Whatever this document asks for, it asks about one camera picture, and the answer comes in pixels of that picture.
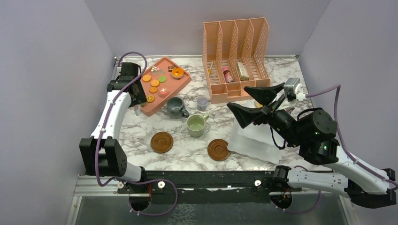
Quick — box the yellow frosted donut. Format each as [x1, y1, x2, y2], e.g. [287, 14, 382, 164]
[254, 100, 263, 108]

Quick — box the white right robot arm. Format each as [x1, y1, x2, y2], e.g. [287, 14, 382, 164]
[95, 66, 398, 209]

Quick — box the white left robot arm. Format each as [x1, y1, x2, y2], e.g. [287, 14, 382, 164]
[79, 80, 148, 193]

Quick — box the orange round biscuit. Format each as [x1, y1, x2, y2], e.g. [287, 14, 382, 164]
[142, 75, 152, 82]

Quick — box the white tiered dessert stand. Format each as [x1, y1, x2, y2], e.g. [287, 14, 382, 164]
[228, 119, 298, 164]

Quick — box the tan box in organizer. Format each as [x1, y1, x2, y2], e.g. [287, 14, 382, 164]
[236, 61, 250, 81]

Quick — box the green macaron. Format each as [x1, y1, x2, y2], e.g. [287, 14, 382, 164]
[158, 75, 167, 83]

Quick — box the pink dessert tray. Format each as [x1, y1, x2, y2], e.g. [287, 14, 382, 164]
[141, 57, 191, 116]

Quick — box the yellow flower cookie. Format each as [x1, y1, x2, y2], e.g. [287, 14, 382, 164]
[146, 95, 155, 103]

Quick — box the pink bottle in organizer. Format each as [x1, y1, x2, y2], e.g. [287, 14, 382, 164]
[222, 67, 234, 83]

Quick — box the pink snowball cake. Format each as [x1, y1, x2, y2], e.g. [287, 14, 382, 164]
[159, 88, 169, 98]

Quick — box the brown star cookie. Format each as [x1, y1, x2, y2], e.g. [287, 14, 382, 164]
[168, 65, 175, 72]

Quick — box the right brown wooden coaster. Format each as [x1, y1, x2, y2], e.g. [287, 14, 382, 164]
[207, 139, 230, 161]

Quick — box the brown wooden coaster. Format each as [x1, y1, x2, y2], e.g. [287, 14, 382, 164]
[207, 139, 230, 161]
[150, 132, 174, 153]

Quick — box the orange glazed donut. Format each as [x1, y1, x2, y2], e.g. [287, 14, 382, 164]
[171, 67, 184, 79]

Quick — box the pink mesh file organizer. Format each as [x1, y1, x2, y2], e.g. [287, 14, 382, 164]
[202, 17, 271, 104]

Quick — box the light green ceramic mug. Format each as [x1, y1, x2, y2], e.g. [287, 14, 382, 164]
[187, 113, 209, 138]

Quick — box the dark blue-green ceramic mug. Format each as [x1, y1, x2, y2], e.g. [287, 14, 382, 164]
[166, 97, 190, 119]

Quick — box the left brown wooden coaster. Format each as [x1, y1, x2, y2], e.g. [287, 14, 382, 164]
[150, 132, 174, 153]

